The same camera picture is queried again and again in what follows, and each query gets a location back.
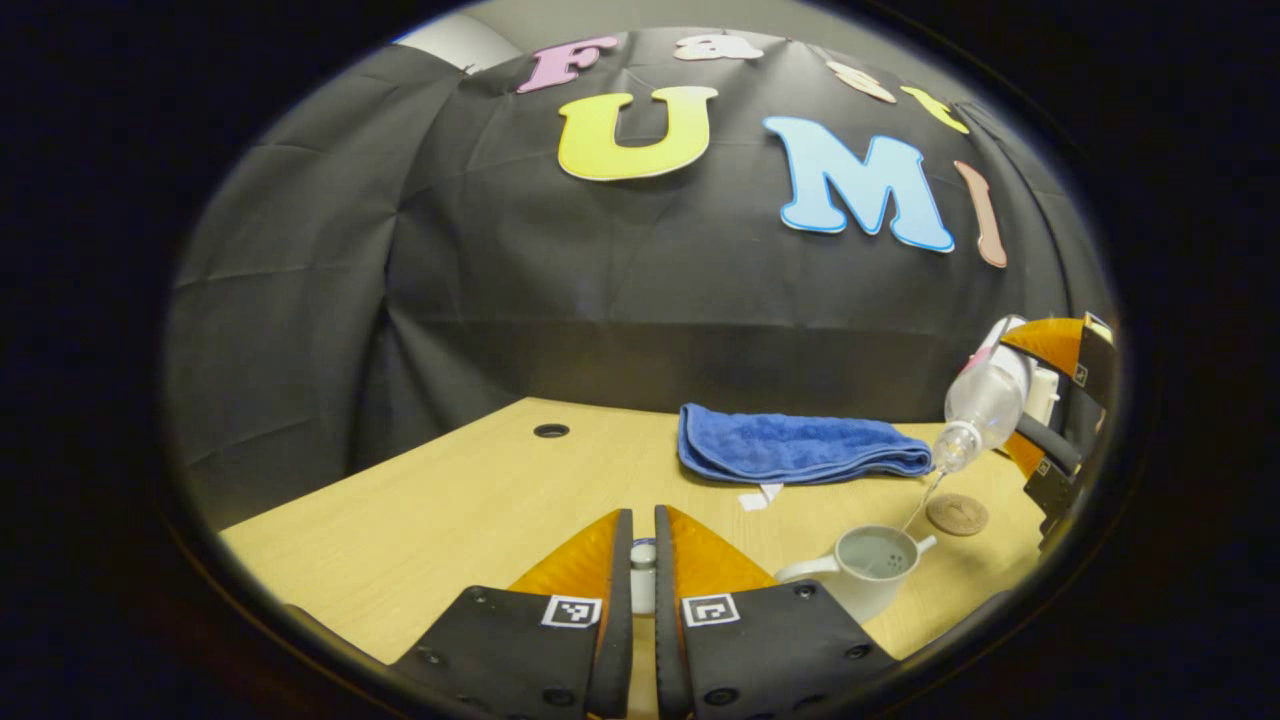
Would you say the clear plastic water bottle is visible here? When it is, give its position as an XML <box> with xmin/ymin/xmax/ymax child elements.
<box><xmin>930</xmin><ymin>318</ymin><xmax>1041</xmax><ymax>475</ymax></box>

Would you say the black backdrop cloth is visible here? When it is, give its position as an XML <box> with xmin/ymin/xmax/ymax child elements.
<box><xmin>165</xmin><ymin>28</ymin><xmax>1116</xmax><ymax>531</ymax></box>

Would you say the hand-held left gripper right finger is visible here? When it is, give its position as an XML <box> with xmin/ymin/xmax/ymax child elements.
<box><xmin>654</xmin><ymin>504</ymin><xmax>901</xmax><ymax>719</ymax></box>

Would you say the round brown coaster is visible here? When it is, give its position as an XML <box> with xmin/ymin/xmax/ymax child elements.
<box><xmin>926</xmin><ymin>494</ymin><xmax>990</xmax><ymax>537</ymax></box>

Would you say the folded blue towel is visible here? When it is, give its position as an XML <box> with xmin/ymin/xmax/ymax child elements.
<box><xmin>677</xmin><ymin>403</ymin><xmax>934</xmax><ymax>486</ymax></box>

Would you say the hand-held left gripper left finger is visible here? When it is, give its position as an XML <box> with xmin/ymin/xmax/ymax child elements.
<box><xmin>385</xmin><ymin>508</ymin><xmax>635</xmax><ymax>719</ymax></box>

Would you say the white ceramic teacup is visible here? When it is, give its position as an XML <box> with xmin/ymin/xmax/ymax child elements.
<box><xmin>775</xmin><ymin>524</ymin><xmax>939</xmax><ymax>625</ymax></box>

